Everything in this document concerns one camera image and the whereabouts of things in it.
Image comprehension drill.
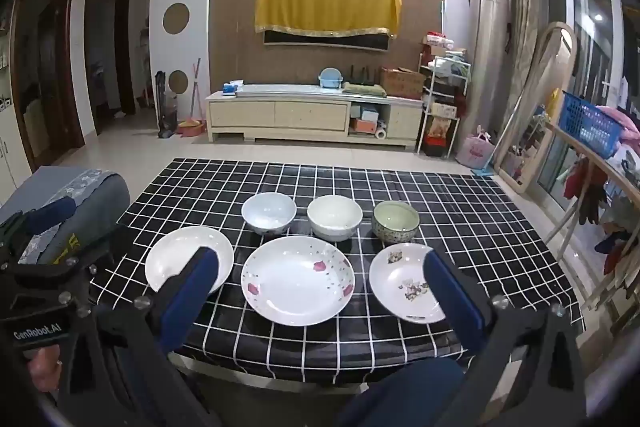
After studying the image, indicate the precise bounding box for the folded green towel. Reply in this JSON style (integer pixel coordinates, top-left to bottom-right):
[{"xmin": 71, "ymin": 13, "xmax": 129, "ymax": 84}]
[{"xmin": 342, "ymin": 83, "xmax": 387, "ymax": 98}]

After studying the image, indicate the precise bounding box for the pale blue white bowl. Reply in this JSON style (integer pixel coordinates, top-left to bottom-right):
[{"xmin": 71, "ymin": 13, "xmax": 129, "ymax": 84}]
[{"xmin": 241, "ymin": 192, "xmax": 298, "ymax": 237}]

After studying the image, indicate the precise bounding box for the red handled broom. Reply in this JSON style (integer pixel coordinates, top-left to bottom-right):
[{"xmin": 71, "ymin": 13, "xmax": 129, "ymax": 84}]
[{"xmin": 187, "ymin": 59, "xmax": 202, "ymax": 128}]

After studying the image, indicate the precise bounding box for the grey cushioned seat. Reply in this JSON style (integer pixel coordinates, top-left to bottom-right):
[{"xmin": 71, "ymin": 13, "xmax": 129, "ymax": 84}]
[{"xmin": 0, "ymin": 166, "xmax": 131, "ymax": 265}]

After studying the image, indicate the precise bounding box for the yellow fringed cloth cover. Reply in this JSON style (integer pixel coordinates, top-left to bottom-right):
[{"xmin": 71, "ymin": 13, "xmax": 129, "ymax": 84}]
[{"xmin": 254, "ymin": 0, "xmax": 403, "ymax": 40}]

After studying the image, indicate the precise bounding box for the dark wooden door frame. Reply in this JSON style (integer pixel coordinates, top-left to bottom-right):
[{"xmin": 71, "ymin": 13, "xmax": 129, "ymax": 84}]
[
  {"xmin": 85, "ymin": 0, "xmax": 136, "ymax": 135},
  {"xmin": 10, "ymin": 0, "xmax": 86, "ymax": 168}
]

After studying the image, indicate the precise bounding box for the dark floral print white plate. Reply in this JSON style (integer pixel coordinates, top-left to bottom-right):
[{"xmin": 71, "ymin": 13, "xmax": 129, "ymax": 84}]
[{"xmin": 369, "ymin": 243, "xmax": 448, "ymax": 324}]

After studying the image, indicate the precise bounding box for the black white checkered tablecloth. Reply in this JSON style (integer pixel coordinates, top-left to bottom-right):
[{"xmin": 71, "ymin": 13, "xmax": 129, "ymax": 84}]
[{"xmin": 90, "ymin": 157, "xmax": 586, "ymax": 388}]

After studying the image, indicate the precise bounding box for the black wall television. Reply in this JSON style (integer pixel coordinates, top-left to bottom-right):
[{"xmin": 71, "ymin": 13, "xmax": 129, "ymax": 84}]
[{"xmin": 263, "ymin": 29, "xmax": 390, "ymax": 52}]

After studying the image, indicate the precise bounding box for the upright vacuum cleaner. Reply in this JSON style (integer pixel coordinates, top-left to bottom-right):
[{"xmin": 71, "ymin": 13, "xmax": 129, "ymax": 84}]
[{"xmin": 154, "ymin": 71, "xmax": 178, "ymax": 138}]

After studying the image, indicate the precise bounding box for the plain white plate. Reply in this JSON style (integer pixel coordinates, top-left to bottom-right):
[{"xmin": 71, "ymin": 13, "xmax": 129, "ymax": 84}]
[{"xmin": 145, "ymin": 226, "xmax": 235, "ymax": 304}]

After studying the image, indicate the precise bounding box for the standing air conditioner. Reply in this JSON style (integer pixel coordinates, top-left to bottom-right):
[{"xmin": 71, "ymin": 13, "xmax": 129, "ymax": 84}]
[{"xmin": 470, "ymin": 0, "xmax": 513, "ymax": 152}]

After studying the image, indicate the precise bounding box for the wooden framed arched mirror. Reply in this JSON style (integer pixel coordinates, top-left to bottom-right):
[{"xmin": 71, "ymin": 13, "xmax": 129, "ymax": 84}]
[{"xmin": 492, "ymin": 22, "xmax": 578, "ymax": 194}]

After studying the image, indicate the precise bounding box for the pink bag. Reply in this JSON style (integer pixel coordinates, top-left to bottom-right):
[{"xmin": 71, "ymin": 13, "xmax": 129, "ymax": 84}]
[{"xmin": 462, "ymin": 127, "xmax": 497, "ymax": 168}]

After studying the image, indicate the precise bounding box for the pink floral white plate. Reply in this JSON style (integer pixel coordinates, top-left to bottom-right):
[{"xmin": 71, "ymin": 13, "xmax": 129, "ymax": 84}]
[{"xmin": 241, "ymin": 235, "xmax": 356, "ymax": 327}]

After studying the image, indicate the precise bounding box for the beige patterned curtain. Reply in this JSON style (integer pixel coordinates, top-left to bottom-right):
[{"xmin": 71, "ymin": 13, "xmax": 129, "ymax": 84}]
[{"xmin": 502, "ymin": 0, "xmax": 543, "ymax": 108}]

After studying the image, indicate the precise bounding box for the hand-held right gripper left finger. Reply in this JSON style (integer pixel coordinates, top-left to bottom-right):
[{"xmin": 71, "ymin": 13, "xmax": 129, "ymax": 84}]
[{"xmin": 60, "ymin": 246, "xmax": 221, "ymax": 427}]

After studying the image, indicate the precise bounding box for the blue plastic basket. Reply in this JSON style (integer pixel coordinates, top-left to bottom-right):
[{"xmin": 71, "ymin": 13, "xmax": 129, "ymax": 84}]
[{"xmin": 557, "ymin": 91, "xmax": 628, "ymax": 159}]

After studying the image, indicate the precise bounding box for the cream patterned bowl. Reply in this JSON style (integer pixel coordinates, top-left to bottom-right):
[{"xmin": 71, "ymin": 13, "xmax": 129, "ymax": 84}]
[{"xmin": 371, "ymin": 200, "xmax": 421, "ymax": 244}]

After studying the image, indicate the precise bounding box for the white shelf rack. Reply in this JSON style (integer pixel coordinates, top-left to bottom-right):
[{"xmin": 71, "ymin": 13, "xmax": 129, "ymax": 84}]
[{"xmin": 416, "ymin": 34, "xmax": 473, "ymax": 158}]

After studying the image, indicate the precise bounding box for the person's left hand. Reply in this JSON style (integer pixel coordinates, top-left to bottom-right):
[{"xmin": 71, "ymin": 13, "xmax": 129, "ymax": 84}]
[{"xmin": 22, "ymin": 346, "xmax": 65, "ymax": 390}]

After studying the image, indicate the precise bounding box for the wooden folding rack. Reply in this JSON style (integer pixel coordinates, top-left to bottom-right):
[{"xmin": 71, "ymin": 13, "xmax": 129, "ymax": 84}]
[{"xmin": 545, "ymin": 122, "xmax": 640, "ymax": 323}]

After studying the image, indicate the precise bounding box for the brown cardboard box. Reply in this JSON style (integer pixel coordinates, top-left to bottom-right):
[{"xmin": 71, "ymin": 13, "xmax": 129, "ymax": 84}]
[{"xmin": 379, "ymin": 67, "xmax": 426, "ymax": 99}]

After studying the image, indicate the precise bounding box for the cream television cabinet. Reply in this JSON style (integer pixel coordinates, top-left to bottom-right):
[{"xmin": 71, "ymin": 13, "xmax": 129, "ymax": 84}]
[{"xmin": 205, "ymin": 84, "xmax": 426, "ymax": 145}]

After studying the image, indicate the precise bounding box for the glass balcony door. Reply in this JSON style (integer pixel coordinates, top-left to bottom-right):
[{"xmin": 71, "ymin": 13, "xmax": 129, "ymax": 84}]
[{"xmin": 542, "ymin": 0, "xmax": 626, "ymax": 118}]

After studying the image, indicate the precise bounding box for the red garment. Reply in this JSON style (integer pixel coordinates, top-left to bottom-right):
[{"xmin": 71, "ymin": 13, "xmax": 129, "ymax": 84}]
[{"xmin": 562, "ymin": 157, "xmax": 608, "ymax": 225}]

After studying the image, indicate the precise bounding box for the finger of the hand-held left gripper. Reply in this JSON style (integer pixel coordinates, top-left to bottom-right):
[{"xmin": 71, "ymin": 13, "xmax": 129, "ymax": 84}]
[
  {"xmin": 60, "ymin": 224, "xmax": 147, "ymax": 290},
  {"xmin": 0, "ymin": 196, "xmax": 78, "ymax": 240}
]

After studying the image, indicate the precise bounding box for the black router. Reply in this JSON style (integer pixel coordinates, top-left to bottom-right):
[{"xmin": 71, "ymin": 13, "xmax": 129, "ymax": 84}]
[{"xmin": 345, "ymin": 66, "xmax": 381, "ymax": 88}]

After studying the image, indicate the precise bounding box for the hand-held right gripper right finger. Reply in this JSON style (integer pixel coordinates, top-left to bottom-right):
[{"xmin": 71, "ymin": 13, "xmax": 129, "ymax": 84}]
[{"xmin": 424, "ymin": 251, "xmax": 590, "ymax": 427}]

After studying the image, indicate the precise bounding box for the pink dustpan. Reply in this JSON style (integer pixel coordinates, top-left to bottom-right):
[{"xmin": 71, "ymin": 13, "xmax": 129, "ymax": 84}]
[{"xmin": 177, "ymin": 119, "xmax": 206, "ymax": 138}]

